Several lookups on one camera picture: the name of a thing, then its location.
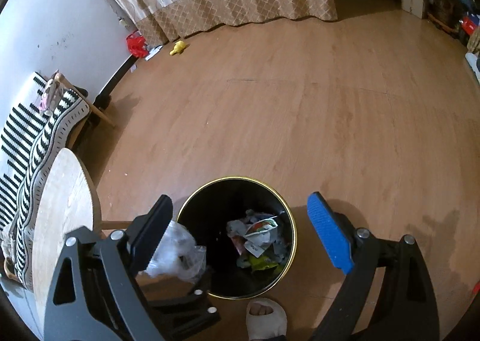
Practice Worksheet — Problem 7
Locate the red printed packet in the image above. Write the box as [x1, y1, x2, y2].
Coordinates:
[244, 215, 280, 251]

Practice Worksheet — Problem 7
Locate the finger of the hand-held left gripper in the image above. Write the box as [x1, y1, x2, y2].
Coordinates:
[148, 269, 221, 334]

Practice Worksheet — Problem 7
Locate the black gold-rimmed trash bin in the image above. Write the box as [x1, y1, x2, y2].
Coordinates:
[175, 176, 298, 298]

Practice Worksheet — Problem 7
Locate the wooden frame sofa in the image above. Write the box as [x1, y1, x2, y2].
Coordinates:
[0, 71, 117, 289]

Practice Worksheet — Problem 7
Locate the red plastic bag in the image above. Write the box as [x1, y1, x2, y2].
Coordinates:
[125, 31, 148, 59]

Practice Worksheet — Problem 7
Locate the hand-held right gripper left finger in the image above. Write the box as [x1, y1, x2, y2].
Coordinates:
[43, 194, 174, 341]

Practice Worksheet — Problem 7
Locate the clear plastic bag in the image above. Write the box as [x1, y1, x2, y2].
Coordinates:
[144, 219, 208, 283]

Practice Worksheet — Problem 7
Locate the white slipper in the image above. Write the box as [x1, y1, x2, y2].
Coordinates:
[245, 298, 289, 341]

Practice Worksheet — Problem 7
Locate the pink printed pillow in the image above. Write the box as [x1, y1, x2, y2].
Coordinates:
[37, 78, 62, 112]

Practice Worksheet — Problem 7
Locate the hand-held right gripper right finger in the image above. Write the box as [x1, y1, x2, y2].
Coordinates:
[307, 192, 440, 341]

